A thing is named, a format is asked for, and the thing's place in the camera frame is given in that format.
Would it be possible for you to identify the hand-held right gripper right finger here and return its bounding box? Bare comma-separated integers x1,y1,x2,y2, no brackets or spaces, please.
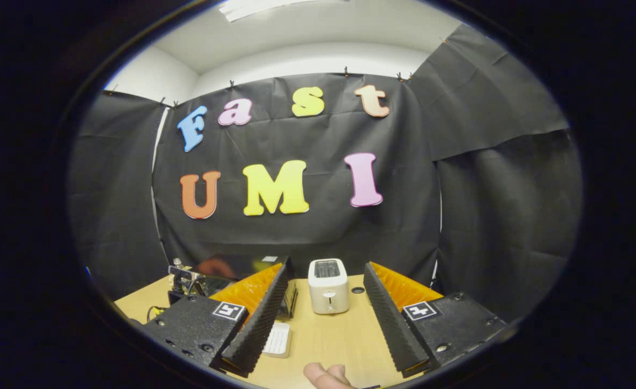
363,261,509,379

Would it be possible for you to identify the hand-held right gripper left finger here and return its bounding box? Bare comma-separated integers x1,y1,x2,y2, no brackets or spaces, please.
137,264,290,378

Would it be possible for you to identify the black electric oven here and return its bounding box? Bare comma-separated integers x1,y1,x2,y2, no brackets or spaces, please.
191,255,299,319

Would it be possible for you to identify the white rectangular plate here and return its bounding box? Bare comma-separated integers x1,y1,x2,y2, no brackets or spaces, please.
262,322,293,359

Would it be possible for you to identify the white toaster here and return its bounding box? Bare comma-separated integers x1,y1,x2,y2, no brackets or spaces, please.
308,258,350,316

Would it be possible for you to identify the black backdrop cloth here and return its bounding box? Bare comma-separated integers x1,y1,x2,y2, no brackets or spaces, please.
67,24,583,324

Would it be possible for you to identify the long ceiling light panel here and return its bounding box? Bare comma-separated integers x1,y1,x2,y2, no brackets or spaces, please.
219,0,351,23

